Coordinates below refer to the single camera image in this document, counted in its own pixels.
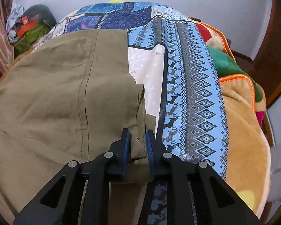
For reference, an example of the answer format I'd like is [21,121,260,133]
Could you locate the khaki olive pants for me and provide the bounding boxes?
[0,29,156,224]

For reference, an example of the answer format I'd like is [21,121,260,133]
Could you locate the blue patchwork quilt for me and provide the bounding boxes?
[36,2,228,224]

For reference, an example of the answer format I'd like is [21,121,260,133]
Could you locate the orange fleece blanket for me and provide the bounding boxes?
[194,21,271,217]

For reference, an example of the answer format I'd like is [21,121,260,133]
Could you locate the green bag of clutter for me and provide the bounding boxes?
[7,16,51,56]

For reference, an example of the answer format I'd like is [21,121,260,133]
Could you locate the dark grey pillow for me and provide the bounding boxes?
[21,4,57,28]

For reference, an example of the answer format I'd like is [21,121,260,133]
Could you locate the brown wooden door frame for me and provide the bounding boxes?
[232,0,281,107]

